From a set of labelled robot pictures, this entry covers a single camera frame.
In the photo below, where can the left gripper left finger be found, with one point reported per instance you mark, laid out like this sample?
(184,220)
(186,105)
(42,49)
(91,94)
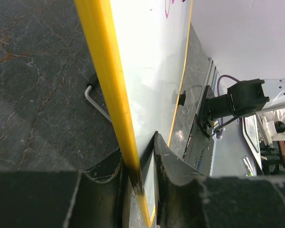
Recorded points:
(65,199)

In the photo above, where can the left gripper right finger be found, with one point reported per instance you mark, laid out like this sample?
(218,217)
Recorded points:
(188,199)

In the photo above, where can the orange framed whiteboard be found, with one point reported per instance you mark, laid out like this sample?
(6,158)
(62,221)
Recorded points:
(139,51)

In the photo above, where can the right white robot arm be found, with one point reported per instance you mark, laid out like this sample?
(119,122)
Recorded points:
(249,97)

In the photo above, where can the whiteboard metal stand leg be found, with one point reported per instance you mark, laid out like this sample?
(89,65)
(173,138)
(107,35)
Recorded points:
(94,104)

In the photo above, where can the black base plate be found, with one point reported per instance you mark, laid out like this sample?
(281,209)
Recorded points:
(199,151)

